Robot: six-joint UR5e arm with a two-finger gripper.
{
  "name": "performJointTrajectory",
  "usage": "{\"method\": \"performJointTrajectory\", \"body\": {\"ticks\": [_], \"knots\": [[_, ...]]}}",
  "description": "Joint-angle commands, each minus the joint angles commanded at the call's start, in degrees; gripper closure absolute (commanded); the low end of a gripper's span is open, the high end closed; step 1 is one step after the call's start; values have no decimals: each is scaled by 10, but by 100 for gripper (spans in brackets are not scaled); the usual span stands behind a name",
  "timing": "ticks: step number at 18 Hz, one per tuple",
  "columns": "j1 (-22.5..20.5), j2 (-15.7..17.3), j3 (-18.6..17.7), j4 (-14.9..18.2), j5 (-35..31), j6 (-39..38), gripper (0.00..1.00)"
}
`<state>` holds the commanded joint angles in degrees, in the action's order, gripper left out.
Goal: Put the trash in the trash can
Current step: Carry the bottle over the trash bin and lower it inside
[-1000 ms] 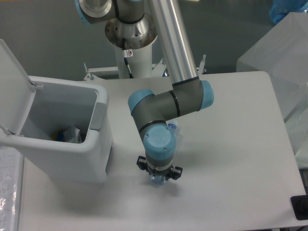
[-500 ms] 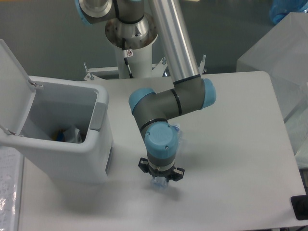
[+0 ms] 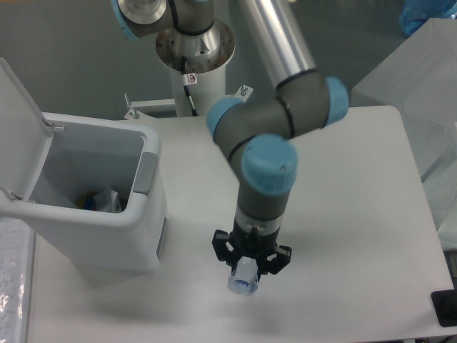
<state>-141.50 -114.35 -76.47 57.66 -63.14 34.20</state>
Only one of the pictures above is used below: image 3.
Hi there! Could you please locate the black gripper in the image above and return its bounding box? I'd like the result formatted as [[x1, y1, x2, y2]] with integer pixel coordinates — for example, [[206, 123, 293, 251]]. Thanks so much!
[[211, 224, 292, 275]]

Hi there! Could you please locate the clear plastic water bottle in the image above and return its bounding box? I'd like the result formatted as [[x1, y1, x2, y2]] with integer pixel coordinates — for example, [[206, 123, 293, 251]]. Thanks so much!
[[228, 257, 258, 297]]

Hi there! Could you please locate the white plastic bag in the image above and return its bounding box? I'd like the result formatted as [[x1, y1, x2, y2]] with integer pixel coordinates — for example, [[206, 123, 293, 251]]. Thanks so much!
[[95, 187, 122, 213]]

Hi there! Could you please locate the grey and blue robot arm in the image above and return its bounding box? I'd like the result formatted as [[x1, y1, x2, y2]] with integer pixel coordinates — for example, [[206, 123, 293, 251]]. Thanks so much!
[[111, 1, 349, 276]]

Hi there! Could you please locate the white trash can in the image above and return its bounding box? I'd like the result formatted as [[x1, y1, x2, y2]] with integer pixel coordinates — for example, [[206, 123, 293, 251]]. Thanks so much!
[[1, 113, 167, 273]]

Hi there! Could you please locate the white trash can lid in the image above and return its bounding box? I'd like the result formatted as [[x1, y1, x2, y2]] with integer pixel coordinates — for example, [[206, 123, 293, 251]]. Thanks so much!
[[1, 59, 54, 200]]

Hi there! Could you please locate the blue and yellow snack packet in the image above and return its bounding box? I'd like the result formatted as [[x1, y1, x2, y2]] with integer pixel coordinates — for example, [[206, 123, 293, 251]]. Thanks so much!
[[78, 192, 96, 211]]

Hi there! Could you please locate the black device at edge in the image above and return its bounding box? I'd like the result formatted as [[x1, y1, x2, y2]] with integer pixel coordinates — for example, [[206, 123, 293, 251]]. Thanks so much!
[[431, 289, 456, 327]]

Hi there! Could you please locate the paper sheet in plastic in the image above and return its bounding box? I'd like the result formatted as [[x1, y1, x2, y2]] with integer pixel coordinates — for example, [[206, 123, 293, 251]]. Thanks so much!
[[1, 217, 35, 342]]

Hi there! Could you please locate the translucent plastic box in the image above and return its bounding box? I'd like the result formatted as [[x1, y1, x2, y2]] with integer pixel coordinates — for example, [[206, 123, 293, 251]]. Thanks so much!
[[351, 19, 456, 229]]

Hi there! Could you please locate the blue water jug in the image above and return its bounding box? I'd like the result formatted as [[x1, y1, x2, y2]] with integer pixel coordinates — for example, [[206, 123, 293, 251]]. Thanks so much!
[[399, 0, 456, 36]]

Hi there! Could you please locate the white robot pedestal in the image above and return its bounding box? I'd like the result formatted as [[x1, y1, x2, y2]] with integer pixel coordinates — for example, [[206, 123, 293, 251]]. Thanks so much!
[[169, 64, 226, 117]]

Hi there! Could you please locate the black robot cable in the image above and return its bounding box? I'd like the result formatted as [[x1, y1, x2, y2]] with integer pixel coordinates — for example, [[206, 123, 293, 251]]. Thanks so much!
[[180, 56, 199, 117]]

